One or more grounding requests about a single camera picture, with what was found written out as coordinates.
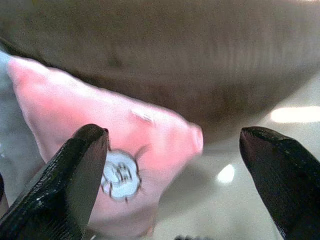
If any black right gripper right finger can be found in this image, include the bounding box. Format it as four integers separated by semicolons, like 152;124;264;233
239;126;320;240

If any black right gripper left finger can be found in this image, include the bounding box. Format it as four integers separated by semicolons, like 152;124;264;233
0;123;110;240

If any pink pillow with white print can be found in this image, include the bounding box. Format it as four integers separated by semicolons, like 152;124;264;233
6;55;204;238

